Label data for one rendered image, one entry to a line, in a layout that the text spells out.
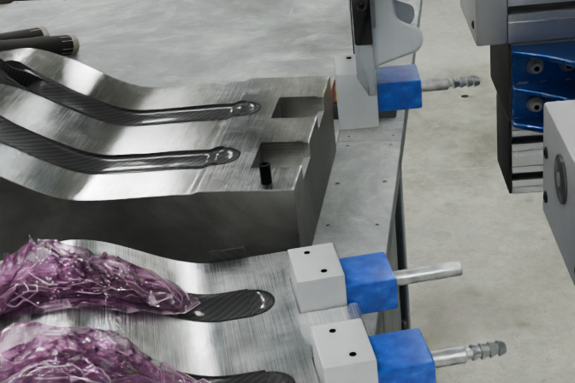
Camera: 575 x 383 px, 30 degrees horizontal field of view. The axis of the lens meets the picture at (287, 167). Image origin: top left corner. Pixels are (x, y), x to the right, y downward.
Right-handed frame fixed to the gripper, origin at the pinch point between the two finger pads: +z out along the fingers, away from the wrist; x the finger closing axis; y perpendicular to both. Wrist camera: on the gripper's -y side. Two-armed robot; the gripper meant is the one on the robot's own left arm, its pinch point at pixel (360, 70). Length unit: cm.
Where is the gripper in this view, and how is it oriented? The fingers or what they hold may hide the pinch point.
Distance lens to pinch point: 98.1
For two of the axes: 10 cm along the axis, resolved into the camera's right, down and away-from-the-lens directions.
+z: 1.0, 8.9, 4.4
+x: 0.0, -4.4, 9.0
